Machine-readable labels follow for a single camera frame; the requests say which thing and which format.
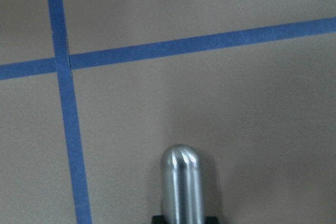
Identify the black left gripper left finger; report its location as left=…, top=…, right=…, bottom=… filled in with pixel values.
left=151, top=215, right=166, bottom=224

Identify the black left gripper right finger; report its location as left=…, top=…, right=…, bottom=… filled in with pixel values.
left=204, top=216, right=219, bottom=224

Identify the metal muddler stick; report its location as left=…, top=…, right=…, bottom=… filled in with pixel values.
left=161, top=145, right=205, bottom=223

